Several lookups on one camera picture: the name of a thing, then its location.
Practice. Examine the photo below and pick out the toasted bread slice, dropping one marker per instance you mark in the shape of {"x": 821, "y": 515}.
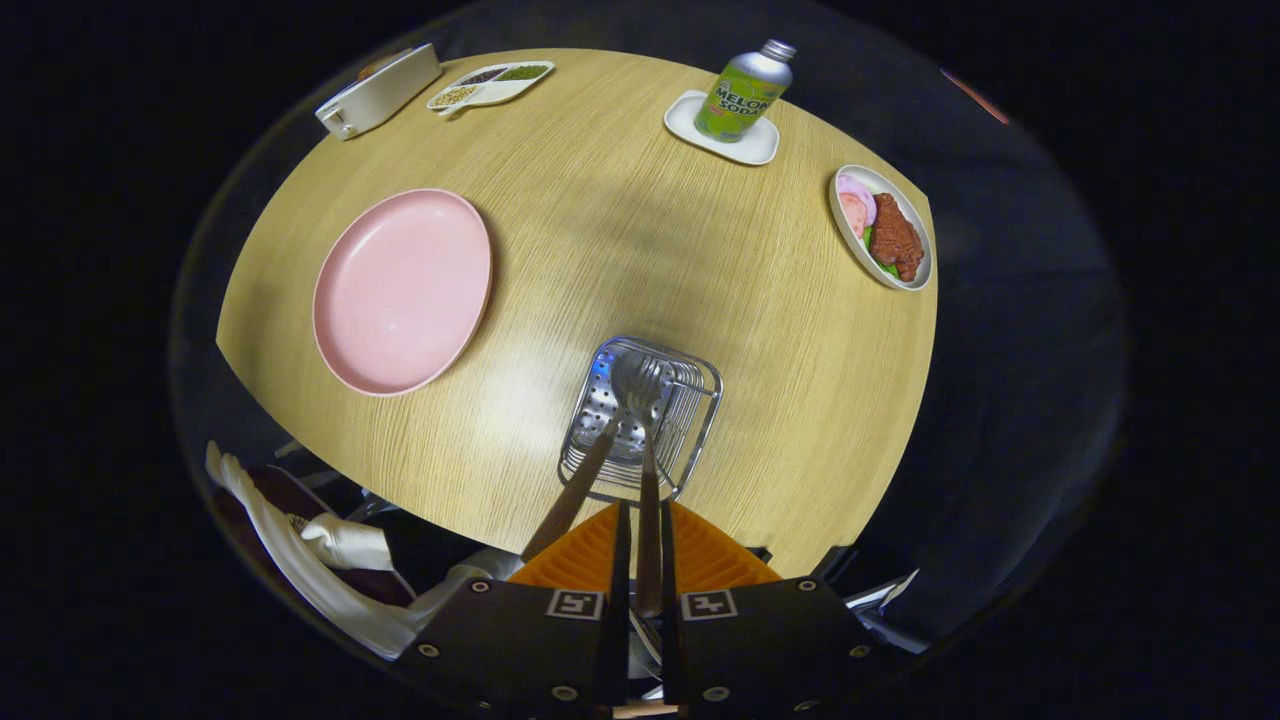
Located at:
{"x": 380, "y": 65}

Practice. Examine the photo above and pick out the pink plate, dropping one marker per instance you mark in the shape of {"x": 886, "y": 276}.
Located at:
{"x": 400, "y": 290}

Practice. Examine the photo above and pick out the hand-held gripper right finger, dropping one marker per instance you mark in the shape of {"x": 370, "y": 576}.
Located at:
{"x": 668, "y": 560}

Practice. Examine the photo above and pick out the white toaster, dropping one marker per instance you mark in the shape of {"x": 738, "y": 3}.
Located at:
{"x": 385, "y": 92}

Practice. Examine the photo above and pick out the pink ham slices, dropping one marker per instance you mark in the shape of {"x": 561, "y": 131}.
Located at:
{"x": 855, "y": 205}

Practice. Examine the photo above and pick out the white papers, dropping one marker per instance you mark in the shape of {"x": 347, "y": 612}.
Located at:
{"x": 875, "y": 600}

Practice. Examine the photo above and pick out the white square coaster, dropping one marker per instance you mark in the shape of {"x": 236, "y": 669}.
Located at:
{"x": 750, "y": 150}

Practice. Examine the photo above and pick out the brown meat piece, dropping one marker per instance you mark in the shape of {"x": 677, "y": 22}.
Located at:
{"x": 895, "y": 238}

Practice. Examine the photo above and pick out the black backdrop cloth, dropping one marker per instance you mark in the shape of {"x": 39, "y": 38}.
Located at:
{"x": 1000, "y": 350}

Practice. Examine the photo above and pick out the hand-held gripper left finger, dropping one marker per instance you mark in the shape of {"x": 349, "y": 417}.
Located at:
{"x": 620, "y": 560}

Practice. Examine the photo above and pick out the white food plate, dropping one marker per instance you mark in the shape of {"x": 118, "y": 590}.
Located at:
{"x": 850, "y": 250}

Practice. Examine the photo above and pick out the green soda bottle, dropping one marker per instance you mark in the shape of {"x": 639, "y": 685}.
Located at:
{"x": 745, "y": 95}

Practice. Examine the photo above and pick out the white divided dish with beans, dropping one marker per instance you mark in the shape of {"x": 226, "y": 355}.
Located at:
{"x": 495, "y": 92}

